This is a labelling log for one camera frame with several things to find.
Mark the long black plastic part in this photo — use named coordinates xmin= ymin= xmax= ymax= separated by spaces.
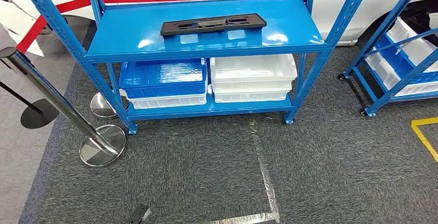
xmin=160 ymin=13 xmax=268 ymax=37

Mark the blue metal shelf rack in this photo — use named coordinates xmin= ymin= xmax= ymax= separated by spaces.
xmin=13 ymin=0 xmax=377 ymax=135

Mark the blue wheeled shelf rack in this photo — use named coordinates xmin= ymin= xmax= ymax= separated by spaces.
xmin=338 ymin=0 xmax=438 ymax=118

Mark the white crate under blue crate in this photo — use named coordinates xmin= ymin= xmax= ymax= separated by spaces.
xmin=119 ymin=85 xmax=209 ymax=109

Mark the blue plastic crate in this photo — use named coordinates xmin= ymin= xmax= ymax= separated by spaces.
xmin=118 ymin=58 xmax=208 ymax=99

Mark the clear floor tape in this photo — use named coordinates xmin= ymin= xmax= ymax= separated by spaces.
xmin=205 ymin=120 xmax=280 ymax=224

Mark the white storage bin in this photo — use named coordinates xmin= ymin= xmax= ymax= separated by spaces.
xmin=386 ymin=17 xmax=438 ymax=73
xmin=364 ymin=50 xmax=438 ymax=97

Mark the black stanchion with round base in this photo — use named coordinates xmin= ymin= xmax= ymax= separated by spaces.
xmin=0 ymin=80 xmax=59 ymax=130

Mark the blue storage bin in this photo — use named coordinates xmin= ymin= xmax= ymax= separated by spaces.
xmin=376 ymin=34 xmax=438 ymax=85

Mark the yellow floor tape corner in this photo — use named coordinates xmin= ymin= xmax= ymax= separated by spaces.
xmin=410 ymin=117 xmax=438 ymax=164

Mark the black bracket at robot's left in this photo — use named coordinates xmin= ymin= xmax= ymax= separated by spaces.
xmin=127 ymin=203 xmax=152 ymax=224

